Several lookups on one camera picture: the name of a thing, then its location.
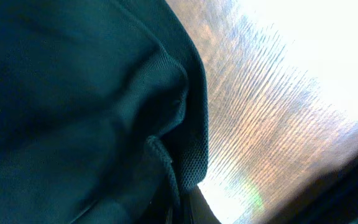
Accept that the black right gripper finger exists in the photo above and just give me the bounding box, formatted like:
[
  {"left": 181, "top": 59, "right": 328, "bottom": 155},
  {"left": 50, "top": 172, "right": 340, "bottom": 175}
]
[{"left": 261, "top": 139, "right": 358, "bottom": 224}]

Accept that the black polo shirt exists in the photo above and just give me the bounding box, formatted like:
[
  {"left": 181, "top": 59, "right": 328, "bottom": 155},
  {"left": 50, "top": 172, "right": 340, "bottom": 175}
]
[{"left": 0, "top": 0, "right": 208, "bottom": 223}]

